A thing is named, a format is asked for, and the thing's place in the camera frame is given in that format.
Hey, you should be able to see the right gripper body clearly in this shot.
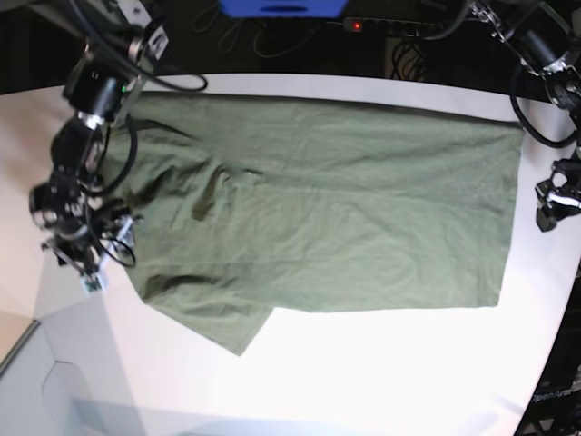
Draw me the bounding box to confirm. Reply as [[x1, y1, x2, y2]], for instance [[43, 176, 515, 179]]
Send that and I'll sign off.
[[41, 213, 140, 297]]

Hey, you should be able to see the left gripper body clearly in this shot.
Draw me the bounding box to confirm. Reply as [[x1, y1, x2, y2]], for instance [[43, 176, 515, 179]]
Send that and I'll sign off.
[[535, 158, 580, 233]]

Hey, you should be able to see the green t-shirt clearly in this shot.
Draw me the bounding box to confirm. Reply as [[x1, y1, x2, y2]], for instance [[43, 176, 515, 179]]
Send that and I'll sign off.
[[116, 93, 523, 355]]

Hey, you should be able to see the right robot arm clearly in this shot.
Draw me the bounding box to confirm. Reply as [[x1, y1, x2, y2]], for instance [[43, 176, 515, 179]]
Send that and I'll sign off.
[[29, 1, 208, 295]]

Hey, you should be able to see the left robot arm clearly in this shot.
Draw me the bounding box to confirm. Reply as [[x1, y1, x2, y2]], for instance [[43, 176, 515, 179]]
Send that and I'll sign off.
[[418, 1, 580, 233]]

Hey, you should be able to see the white side panel board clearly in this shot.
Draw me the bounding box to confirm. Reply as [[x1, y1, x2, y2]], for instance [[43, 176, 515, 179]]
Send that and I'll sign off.
[[1, 322, 86, 436]]

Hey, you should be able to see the black power strip red light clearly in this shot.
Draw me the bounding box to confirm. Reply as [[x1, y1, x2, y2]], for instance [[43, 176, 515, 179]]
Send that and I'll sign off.
[[342, 17, 439, 38]]

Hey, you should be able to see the blue box at top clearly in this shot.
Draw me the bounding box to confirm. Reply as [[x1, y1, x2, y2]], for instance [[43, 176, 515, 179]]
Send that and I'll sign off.
[[219, 0, 348, 18]]

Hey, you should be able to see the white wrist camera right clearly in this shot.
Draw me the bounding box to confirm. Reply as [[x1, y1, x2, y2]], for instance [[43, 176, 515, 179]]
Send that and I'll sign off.
[[80, 271, 108, 298]]

